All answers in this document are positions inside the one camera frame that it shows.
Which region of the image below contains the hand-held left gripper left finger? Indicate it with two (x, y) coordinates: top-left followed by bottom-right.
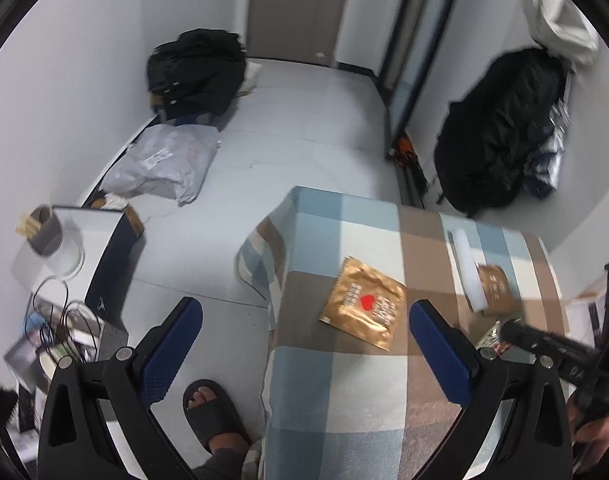
(37, 296), (204, 480)

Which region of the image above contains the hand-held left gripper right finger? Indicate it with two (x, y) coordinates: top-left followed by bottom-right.
(409, 299), (574, 480)

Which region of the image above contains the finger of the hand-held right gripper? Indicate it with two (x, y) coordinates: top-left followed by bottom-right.
(499, 317), (597, 381)

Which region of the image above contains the grey-green printed wrapper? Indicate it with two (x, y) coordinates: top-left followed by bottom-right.
(474, 317), (515, 356)

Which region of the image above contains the gold packet with red heart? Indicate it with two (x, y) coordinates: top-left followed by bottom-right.
(318, 256), (407, 352)

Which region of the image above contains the person's right hand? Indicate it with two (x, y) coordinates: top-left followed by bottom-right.
(567, 392), (609, 466)

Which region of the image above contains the pale cardboard box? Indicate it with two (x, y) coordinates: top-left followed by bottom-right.
(564, 280), (607, 333)

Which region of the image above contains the person's foot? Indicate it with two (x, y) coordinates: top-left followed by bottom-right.
(187, 385), (250, 456)

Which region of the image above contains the brown packet with white print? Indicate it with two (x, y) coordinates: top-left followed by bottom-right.
(471, 263), (522, 317)

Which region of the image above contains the black slipper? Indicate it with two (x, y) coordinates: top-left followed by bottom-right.
(182, 379), (252, 456)

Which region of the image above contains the white tape roll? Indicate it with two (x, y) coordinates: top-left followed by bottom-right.
(37, 345), (72, 376)

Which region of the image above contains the checkered tablecloth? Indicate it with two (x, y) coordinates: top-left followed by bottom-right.
(236, 186), (570, 480)

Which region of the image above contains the brown cardboard box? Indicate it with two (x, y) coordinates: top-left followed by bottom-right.
(92, 192), (146, 238)

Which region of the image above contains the person's dark trouser leg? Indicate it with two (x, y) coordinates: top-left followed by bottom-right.
(192, 447), (258, 480)

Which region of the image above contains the white and navy box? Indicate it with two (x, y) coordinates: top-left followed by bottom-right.
(52, 205), (146, 316)

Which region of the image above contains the white cup with wooden sticks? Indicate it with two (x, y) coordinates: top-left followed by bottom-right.
(15, 205), (85, 278)

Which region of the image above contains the small grey box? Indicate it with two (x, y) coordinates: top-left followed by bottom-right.
(3, 335), (50, 391)

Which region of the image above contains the black folded stand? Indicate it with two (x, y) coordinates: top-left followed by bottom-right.
(394, 157), (430, 208)

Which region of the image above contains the grey plastic parcel bag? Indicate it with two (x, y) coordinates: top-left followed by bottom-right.
(102, 124), (221, 207)

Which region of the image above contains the silver and blue shiny cloth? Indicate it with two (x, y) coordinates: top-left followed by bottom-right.
(524, 100), (570, 198)

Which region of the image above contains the orange small object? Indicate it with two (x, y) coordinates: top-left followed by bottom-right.
(390, 132), (417, 161)

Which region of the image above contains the large black bag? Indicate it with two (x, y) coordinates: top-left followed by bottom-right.
(434, 47), (567, 218)

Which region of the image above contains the black backpack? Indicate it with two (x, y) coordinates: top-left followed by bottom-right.
(147, 28), (248, 123)

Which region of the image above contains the beige bag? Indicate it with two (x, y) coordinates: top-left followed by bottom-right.
(237, 60), (262, 98)

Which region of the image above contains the black framed glass panel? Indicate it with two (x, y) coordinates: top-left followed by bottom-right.
(377, 0), (460, 161)

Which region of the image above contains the white cloth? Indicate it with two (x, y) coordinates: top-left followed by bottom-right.
(519, 0), (601, 68)

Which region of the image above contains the grey-brown door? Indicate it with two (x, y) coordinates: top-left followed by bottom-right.
(247, 0), (352, 68)

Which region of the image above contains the white cable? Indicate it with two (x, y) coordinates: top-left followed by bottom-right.
(59, 300), (105, 361)

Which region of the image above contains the black cable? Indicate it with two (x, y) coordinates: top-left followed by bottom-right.
(27, 276), (70, 356)

